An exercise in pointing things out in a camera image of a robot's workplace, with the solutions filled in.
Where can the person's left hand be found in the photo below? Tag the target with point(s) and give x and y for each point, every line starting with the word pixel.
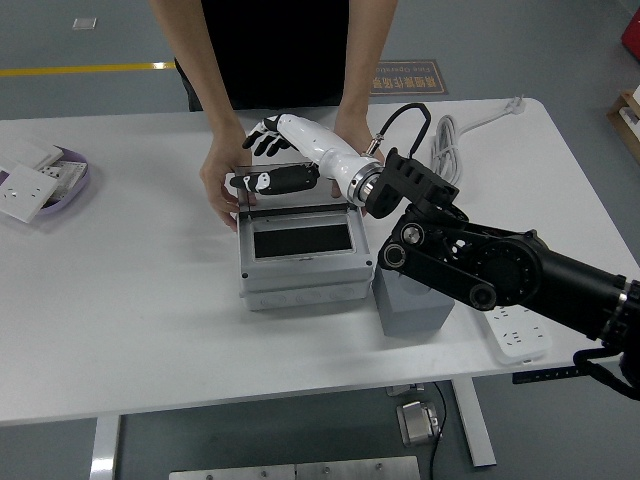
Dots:
pixel 355 135

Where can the brown floor sign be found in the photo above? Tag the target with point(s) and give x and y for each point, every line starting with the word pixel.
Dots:
pixel 420 80

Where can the grey box with clear lid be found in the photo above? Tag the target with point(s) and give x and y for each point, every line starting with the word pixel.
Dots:
pixel 300 282

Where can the small grey floor plate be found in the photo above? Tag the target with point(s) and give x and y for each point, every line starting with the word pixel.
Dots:
pixel 85 23

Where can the red object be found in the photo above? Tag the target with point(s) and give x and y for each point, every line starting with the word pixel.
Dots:
pixel 631 32

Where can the person's torso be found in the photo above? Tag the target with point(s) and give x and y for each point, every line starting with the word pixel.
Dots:
pixel 275 50

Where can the person's right forearm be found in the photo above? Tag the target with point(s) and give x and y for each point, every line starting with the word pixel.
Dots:
pixel 195 65

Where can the grey table bracket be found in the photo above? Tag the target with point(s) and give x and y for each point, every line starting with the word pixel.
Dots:
pixel 405 389

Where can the person's left forearm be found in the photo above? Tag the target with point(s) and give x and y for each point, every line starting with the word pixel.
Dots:
pixel 365 65

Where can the silver floor socket box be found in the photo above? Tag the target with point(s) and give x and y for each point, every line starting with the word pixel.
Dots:
pixel 417 422

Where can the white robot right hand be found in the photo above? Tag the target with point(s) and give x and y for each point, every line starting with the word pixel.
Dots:
pixel 310 140

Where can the yellow floor tape line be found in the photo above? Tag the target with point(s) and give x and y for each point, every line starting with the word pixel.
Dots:
pixel 75 70

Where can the black table control panel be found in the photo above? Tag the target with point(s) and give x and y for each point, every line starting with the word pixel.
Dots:
pixel 545 375

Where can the person's right hand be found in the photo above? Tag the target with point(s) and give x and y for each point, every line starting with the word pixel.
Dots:
pixel 220 170

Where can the metal base plate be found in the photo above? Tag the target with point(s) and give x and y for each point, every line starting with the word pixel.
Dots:
pixel 300 471

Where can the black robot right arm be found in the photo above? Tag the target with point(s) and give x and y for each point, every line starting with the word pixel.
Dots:
pixel 500 270

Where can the white socket module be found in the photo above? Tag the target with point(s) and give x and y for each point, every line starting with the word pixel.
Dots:
pixel 67 172

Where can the white table leg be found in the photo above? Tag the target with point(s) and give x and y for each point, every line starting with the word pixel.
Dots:
pixel 105 450
pixel 475 425

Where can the white power strip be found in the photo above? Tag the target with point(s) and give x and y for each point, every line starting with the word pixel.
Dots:
pixel 520 340

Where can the wooden crate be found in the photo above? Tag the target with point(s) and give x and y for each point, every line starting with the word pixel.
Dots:
pixel 620 122

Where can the large white wall socket plate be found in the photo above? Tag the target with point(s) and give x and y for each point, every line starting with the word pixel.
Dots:
pixel 25 192

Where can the white wall switch plate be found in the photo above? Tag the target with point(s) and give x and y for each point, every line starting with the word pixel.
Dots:
pixel 27 152

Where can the grey cube with round hole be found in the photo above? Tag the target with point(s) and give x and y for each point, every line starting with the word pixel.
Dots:
pixel 410 315

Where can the purple tray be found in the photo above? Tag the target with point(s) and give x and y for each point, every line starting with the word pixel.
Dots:
pixel 70 200

